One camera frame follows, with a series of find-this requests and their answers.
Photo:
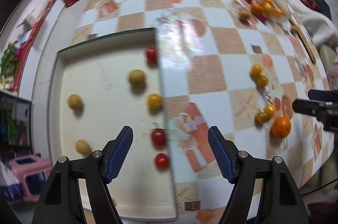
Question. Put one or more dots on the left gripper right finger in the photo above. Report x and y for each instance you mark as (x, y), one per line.
(280, 200)

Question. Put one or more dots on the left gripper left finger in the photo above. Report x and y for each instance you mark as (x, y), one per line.
(60, 200)

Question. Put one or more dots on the brown longan bottom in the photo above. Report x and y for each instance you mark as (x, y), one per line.
(83, 147)

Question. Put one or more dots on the brown longan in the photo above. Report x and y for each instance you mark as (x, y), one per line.
(75, 102)
(83, 147)
(244, 15)

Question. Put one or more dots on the red tomato with stem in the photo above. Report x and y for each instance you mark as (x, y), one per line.
(158, 136)

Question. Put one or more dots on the yellow tomato mid table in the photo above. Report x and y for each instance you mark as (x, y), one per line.
(154, 101)

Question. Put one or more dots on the brown longan edge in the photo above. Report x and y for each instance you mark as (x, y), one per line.
(137, 78)

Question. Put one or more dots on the dark yellow tomato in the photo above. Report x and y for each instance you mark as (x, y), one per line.
(261, 117)

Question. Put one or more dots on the pink fuzzy garment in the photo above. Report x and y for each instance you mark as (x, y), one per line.
(334, 68)

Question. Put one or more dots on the large orange near gripper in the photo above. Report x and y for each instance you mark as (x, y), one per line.
(281, 127)

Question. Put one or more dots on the green sofa cushion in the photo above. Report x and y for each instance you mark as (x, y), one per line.
(329, 169)

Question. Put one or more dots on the pink plastic stool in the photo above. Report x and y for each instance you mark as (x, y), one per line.
(32, 172)

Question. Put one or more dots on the yellow tomato lower pair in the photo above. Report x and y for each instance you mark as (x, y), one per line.
(262, 81)

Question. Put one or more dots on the yellow tomato pair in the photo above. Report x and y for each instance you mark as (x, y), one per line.
(262, 81)
(255, 71)

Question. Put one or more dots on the white blue plastic bag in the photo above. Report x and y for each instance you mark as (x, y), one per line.
(10, 187)

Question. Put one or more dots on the yellow tomato upper pair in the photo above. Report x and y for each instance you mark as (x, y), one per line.
(255, 71)

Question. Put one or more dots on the longan beside spatula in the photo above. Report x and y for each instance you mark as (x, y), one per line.
(294, 29)

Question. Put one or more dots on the dark shelf cabinet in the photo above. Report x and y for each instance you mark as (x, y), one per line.
(15, 126)

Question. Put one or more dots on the red black cloth on quilt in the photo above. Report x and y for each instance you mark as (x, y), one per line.
(319, 6)

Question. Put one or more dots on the red cherry tomato by orange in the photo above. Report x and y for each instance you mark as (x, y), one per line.
(262, 18)

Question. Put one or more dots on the shallow white tray box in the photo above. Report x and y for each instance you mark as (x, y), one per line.
(97, 70)

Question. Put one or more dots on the oranges in bowl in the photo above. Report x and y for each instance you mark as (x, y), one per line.
(271, 10)

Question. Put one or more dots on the clear glass fruit bowl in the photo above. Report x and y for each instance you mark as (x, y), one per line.
(282, 5)

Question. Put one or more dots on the orange beside glass bowl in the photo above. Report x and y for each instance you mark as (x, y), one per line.
(256, 9)

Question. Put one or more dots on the brown longan top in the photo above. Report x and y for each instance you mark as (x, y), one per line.
(244, 15)

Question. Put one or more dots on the green potted plant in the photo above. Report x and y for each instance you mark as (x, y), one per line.
(10, 65)

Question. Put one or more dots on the wooden spatula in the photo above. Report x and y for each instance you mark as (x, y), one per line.
(303, 39)

